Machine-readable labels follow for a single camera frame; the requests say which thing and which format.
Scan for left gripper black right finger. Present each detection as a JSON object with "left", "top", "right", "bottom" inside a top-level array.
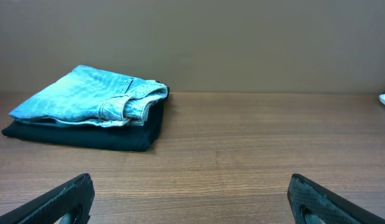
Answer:
[{"left": 287, "top": 174, "right": 385, "bottom": 224}]

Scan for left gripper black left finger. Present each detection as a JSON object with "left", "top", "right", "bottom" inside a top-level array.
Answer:
[{"left": 0, "top": 173, "right": 95, "bottom": 224}]

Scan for folded black garment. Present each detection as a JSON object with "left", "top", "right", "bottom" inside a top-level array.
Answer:
[{"left": 1, "top": 100, "right": 165, "bottom": 152}]

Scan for folded light blue jeans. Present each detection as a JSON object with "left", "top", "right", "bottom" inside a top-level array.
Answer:
[{"left": 9, "top": 65, "right": 169, "bottom": 128}]

